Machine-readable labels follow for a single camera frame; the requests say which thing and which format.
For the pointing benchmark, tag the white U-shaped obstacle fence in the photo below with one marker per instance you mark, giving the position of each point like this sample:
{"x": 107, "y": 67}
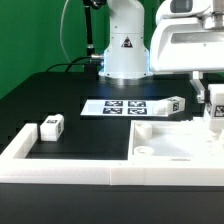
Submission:
{"x": 15, "y": 167}

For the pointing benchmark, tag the white square table top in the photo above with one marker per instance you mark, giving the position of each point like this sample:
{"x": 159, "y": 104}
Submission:
{"x": 180, "y": 140}

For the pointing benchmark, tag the white sheet with tags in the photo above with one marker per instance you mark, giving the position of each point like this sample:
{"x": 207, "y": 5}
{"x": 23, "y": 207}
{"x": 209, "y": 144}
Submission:
{"x": 124, "y": 108}

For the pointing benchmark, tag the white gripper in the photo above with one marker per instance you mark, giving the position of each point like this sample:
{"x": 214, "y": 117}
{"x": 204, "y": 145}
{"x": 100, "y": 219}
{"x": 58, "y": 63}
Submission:
{"x": 189, "y": 37}

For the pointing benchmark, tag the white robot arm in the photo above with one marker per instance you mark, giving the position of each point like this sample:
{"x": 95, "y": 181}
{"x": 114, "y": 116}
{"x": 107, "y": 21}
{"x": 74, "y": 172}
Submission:
{"x": 127, "y": 60}

